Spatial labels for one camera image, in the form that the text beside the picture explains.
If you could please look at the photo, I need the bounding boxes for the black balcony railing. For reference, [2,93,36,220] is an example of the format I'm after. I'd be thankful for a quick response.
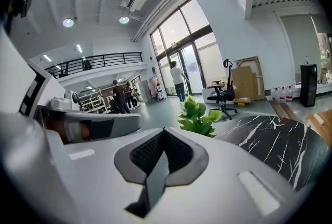
[44,52,144,79]

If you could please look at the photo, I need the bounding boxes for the green potted plant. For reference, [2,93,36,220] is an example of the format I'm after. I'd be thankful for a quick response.
[177,94,223,138]

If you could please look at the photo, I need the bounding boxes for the white low cabinet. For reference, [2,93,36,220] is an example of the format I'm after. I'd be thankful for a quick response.
[201,87,224,104]

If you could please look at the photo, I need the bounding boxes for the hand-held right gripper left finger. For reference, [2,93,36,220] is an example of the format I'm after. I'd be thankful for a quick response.
[46,127,167,224]

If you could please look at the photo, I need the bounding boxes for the wooden floor planks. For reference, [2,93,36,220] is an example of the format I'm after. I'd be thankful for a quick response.
[269,100,299,122]

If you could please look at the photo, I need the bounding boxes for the light wooden board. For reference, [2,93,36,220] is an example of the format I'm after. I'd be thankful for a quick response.
[307,108,332,150]

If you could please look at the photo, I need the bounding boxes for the black water dispenser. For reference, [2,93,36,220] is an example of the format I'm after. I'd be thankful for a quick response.
[300,63,319,108]

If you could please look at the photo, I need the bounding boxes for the black office chair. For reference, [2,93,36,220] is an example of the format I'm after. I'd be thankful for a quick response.
[206,59,238,121]

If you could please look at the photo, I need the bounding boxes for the white storage shelves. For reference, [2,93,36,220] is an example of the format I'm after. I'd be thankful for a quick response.
[78,88,111,114]

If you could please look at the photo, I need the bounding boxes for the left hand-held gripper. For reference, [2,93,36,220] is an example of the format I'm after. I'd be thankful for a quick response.
[0,26,80,145]

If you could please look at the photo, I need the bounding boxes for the black framed glass doors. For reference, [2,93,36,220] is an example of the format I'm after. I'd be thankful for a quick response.
[149,0,227,97]

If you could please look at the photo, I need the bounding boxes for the clothes rack with garments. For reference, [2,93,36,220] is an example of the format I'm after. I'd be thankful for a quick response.
[147,76,167,102]

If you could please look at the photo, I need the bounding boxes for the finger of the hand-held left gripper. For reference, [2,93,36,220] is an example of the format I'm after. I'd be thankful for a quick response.
[64,113,144,141]

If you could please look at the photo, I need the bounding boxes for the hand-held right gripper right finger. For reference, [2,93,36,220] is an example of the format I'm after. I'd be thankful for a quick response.
[147,127,308,224]

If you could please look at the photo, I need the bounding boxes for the grey roller blind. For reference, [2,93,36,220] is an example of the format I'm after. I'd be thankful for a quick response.
[280,13,324,83]

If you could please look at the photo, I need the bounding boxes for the brown cardboard sheets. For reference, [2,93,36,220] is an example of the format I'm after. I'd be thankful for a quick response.
[230,65,260,104]

